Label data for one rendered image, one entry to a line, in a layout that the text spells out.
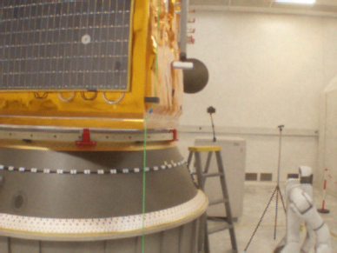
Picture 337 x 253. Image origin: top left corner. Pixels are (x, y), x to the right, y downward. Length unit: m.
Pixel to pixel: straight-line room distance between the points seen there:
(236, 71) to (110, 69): 8.48
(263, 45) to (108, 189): 8.82
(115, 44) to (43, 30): 0.44
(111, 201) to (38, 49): 0.96
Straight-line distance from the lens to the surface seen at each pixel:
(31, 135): 2.08
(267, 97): 10.12
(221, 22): 10.39
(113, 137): 2.06
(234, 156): 5.97
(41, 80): 1.90
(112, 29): 1.79
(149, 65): 1.78
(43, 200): 1.98
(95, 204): 1.95
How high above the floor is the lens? 1.80
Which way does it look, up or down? 1 degrees down
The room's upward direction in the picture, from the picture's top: 2 degrees clockwise
